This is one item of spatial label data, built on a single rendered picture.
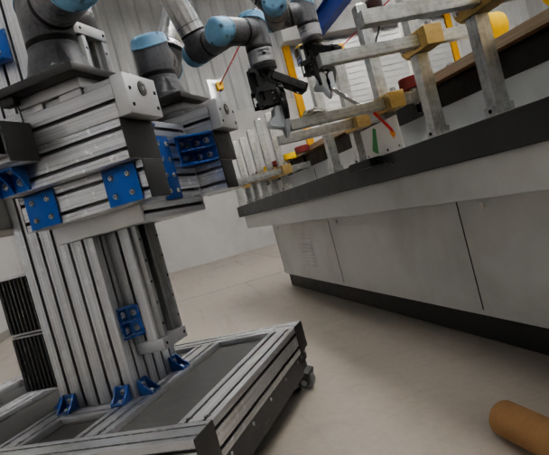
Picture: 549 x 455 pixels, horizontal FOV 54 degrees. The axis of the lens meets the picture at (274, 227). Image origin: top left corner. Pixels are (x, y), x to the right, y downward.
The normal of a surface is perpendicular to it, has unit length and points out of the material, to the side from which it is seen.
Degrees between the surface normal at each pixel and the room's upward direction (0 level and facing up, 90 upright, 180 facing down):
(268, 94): 90
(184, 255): 90
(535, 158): 90
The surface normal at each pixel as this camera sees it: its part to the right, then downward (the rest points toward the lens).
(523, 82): -0.94, 0.26
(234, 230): 0.21, -0.02
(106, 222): -0.30, 0.11
